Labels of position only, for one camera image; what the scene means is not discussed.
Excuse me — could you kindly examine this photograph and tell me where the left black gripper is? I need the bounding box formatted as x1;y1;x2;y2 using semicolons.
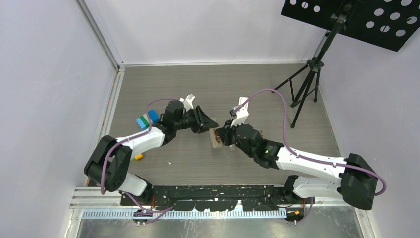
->
174;106;218;134

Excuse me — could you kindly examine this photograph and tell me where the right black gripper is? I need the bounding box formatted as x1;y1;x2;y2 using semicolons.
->
217;118;255;158

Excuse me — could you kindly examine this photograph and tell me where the AAA battery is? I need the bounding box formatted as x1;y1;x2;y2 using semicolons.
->
214;130;222;144

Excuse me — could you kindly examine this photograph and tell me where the translucent beige remote cover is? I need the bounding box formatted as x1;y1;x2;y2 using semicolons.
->
209;118;236;151

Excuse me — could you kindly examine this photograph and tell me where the white remote control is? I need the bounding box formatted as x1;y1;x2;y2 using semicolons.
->
238;97;248;105

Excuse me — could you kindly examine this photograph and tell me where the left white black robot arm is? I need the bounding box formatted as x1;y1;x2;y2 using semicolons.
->
84;100;218;205

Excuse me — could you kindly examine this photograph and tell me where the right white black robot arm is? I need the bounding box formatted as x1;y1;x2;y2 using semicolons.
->
215;122;379;210

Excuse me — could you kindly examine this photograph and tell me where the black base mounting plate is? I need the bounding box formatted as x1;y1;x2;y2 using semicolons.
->
120;185;309;212

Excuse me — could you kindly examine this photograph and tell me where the blue white green toy brick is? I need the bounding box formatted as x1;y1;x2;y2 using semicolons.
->
136;110;160;130

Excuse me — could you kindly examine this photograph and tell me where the yellow green toy brick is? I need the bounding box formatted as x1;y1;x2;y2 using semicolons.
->
132;154;143;161

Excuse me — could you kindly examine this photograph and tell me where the black music stand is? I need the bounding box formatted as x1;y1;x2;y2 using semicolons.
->
275;0;420;128

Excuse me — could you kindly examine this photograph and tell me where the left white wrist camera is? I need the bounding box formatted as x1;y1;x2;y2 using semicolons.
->
181;94;195;111

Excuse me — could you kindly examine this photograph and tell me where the aluminium corner frame post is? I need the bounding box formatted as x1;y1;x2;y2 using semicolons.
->
75;0;126;73

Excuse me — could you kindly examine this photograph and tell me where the perforated metal cable tray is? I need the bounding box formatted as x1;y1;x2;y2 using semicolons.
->
81;208;287;220

